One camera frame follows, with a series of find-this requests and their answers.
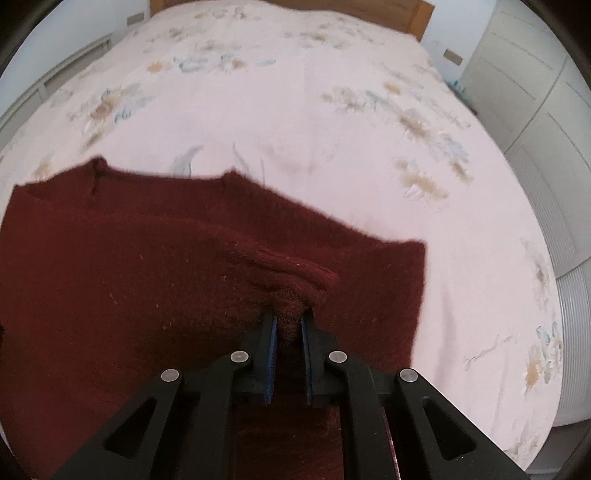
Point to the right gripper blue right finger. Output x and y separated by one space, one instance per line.
396 425

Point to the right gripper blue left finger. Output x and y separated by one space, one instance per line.
177 426

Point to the dark red knit sweater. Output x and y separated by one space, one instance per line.
109 278

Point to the pink floral bed cover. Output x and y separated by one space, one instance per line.
352 119

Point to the wooden nightstand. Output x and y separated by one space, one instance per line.
460 93

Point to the white low cabinet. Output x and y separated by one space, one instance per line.
24 107

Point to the white wardrobe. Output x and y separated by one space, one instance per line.
533 101

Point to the wooden headboard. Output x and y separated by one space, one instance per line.
409 17

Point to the wall switch plate right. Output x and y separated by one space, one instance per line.
453 57

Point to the wall switch plate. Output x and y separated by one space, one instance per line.
134 19
453 57

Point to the wall switch plate left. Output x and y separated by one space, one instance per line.
134 19

